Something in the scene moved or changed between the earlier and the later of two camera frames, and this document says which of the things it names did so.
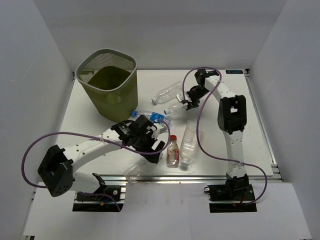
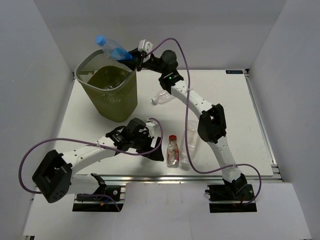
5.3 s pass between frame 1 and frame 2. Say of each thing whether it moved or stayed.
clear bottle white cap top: stayed
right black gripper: moved
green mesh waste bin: stayed
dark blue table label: stayed
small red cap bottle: stayed
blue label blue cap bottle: moved
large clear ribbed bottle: stayed
